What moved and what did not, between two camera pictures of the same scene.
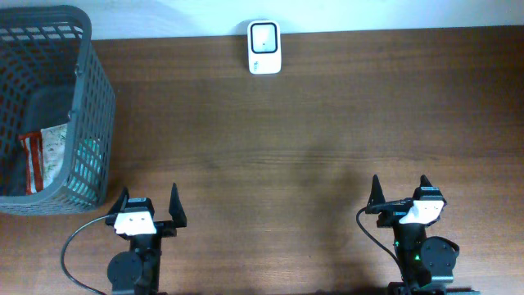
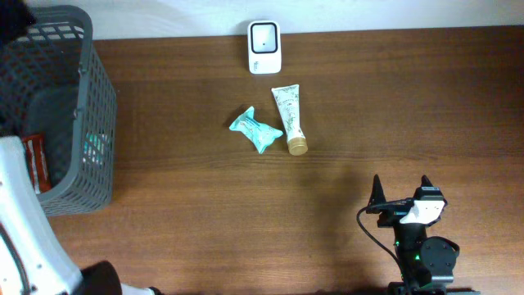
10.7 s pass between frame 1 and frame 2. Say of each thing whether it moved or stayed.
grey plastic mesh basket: stayed
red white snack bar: stayed
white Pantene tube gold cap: moved
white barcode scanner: stayed
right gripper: stayed
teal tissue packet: moved
